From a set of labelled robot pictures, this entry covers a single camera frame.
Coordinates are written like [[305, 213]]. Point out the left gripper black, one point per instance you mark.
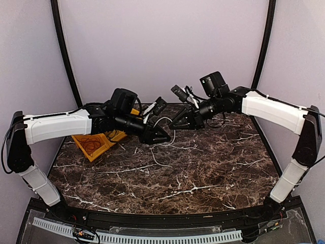
[[150, 133]]

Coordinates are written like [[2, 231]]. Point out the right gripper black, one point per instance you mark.
[[194, 119]]

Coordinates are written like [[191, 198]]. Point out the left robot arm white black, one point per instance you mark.
[[90, 119]]

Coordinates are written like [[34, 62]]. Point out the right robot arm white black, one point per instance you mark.
[[302, 121]]

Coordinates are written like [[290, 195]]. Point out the right yellow plastic bin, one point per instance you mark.
[[135, 112]]

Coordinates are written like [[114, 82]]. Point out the yellow plastic bin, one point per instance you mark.
[[135, 112], [114, 137], [92, 146]]

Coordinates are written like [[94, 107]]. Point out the middle yellow plastic bin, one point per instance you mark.
[[114, 137]]

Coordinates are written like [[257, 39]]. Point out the left yellow plastic bin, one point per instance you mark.
[[92, 146]]

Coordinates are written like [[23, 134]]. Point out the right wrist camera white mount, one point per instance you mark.
[[186, 95]]

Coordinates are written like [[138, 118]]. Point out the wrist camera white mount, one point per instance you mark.
[[154, 109], [186, 95]]

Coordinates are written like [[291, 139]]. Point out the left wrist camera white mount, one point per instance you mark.
[[154, 109]]

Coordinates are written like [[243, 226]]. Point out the black front rail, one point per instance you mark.
[[247, 218]]

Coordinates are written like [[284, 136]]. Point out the small circuit board with wires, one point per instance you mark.
[[82, 234]]

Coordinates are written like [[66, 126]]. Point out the white slotted cable duct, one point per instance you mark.
[[141, 236]]

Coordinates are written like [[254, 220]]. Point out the right black frame post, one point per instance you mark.
[[265, 43]]

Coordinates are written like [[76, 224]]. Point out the black frame post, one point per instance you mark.
[[64, 51], [265, 43]]

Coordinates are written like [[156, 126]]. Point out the left black frame post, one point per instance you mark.
[[64, 51]]

